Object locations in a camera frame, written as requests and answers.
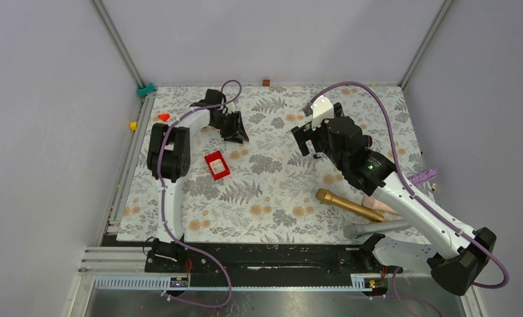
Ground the pink microphone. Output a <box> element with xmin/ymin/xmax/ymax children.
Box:
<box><xmin>361</xmin><ymin>195</ymin><xmax>398</xmax><ymax>215</ymax></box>

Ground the red box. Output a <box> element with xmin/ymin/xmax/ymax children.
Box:
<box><xmin>204</xmin><ymin>151</ymin><xmax>230</xmax><ymax>181</ymax></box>

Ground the floral table mat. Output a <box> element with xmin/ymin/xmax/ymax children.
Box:
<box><xmin>116</xmin><ymin>86</ymin><xmax>427</xmax><ymax>244</ymax></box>

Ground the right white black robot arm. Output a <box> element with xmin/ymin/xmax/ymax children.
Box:
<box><xmin>291</xmin><ymin>116</ymin><xmax>497</xmax><ymax>296</ymax></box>

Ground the teal block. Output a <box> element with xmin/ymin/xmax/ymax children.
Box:
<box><xmin>137</xmin><ymin>83</ymin><xmax>156</xmax><ymax>97</ymax></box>

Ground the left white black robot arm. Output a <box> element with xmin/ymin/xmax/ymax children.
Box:
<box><xmin>147</xmin><ymin>88</ymin><xmax>249</xmax><ymax>271</ymax></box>

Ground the purple cable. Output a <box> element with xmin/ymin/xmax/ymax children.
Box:
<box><xmin>156</xmin><ymin>79</ymin><xmax>243</xmax><ymax>309</ymax></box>
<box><xmin>302</xmin><ymin>81</ymin><xmax>510</xmax><ymax>317</ymax></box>

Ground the grey microphone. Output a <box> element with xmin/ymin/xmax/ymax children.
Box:
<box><xmin>343</xmin><ymin>220</ymin><xmax>411</xmax><ymax>240</ymax></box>

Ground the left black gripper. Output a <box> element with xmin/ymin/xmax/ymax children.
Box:
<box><xmin>210</xmin><ymin>110</ymin><xmax>248</xmax><ymax>143</ymax></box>

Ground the purple glitter microphone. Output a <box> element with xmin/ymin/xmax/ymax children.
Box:
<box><xmin>407</xmin><ymin>168</ymin><xmax>438</xmax><ymax>186</ymax></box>

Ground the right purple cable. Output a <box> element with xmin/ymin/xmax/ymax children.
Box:
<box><xmin>302</xmin><ymin>81</ymin><xmax>510</xmax><ymax>317</ymax></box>

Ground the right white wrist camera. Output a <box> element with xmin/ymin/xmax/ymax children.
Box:
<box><xmin>303</xmin><ymin>96</ymin><xmax>335</xmax><ymax>129</ymax></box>

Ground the red triangular block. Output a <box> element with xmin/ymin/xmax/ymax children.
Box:
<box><xmin>157</xmin><ymin>113</ymin><xmax>170</xmax><ymax>122</ymax></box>

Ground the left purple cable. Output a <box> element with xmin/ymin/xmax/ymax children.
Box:
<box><xmin>156</xmin><ymin>79</ymin><xmax>243</xmax><ymax>309</ymax></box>

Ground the gold microphone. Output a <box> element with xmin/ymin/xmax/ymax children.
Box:
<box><xmin>316</xmin><ymin>188</ymin><xmax>384</xmax><ymax>222</ymax></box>

